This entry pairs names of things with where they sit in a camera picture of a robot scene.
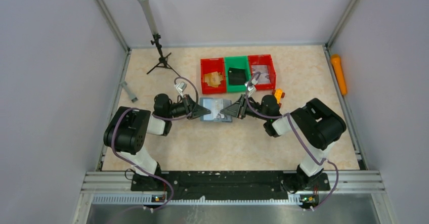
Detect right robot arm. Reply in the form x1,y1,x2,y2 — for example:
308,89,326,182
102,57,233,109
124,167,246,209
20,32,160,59
221,95,347,185

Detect yellow toy block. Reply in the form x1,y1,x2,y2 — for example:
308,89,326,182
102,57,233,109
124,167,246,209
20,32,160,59
272,88,285,105

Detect right red bin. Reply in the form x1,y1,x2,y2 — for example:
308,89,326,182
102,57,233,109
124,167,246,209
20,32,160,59
248,54,276,91

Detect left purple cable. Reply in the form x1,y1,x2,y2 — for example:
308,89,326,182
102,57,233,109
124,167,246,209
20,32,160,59
110,76,200,213

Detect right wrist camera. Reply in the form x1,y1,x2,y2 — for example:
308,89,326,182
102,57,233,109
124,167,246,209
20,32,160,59
245,76,259,97

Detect blue card holder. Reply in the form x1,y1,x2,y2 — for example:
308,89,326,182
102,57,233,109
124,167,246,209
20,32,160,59
200,97,232,123

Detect silver cards in bin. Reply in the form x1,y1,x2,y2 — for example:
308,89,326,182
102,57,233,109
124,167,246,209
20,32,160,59
251,65,271,84

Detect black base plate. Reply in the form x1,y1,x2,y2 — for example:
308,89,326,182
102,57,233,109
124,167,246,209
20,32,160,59
131,170,330,200

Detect black tripod with grey tube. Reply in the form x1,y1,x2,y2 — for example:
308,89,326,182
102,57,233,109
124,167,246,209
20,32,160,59
137,0,180,76

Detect silver VIP card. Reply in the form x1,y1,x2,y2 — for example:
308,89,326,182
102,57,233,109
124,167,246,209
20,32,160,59
203,98,229,122

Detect grey small tool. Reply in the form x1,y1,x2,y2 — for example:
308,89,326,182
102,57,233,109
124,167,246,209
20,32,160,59
120,81,138,103

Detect black cards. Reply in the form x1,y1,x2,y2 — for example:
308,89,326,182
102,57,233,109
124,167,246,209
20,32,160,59
228,67,247,85

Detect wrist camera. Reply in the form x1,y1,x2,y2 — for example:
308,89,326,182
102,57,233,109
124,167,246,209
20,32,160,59
245,76,259,97
175,81,187,97

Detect orange flashlight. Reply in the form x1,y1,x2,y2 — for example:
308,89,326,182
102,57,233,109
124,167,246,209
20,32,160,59
330,54,348,96

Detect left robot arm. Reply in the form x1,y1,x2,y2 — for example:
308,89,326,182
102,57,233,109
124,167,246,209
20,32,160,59
103,94,211,176

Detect green bin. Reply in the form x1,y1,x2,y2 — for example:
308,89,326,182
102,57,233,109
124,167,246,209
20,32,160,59
224,56,251,93

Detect left red bin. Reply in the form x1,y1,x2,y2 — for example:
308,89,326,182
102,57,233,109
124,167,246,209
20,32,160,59
200,58,227,95

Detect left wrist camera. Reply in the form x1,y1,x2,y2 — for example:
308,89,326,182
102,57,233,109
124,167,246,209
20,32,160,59
175,81,187,97

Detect red bin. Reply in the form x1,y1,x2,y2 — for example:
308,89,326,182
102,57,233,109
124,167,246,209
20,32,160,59
248,54,276,91
200,58,227,95

